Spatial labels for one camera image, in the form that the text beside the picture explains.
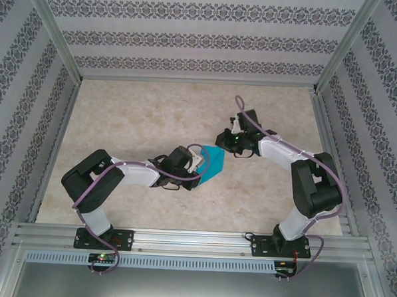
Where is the aluminium frame post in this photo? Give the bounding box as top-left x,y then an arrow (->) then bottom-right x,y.
313,0 -> 384,98
19,0 -> 87,82

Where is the aluminium frame cross beam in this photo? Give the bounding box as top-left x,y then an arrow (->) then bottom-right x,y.
78,70 -> 319,93

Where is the grey slotted cable duct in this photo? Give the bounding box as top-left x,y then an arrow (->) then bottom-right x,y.
24,248 -> 277,275

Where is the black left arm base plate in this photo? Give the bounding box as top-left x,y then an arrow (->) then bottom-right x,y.
72,227 -> 136,253

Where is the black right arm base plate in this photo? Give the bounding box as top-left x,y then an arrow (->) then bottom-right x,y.
249,233 -> 312,260

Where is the grey metal panel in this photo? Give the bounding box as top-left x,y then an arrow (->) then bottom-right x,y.
0,244 -> 392,297

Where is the aluminium mounting rail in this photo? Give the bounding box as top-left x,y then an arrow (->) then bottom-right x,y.
12,220 -> 371,264

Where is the teal cloth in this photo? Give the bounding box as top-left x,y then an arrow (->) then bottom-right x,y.
190,144 -> 227,193

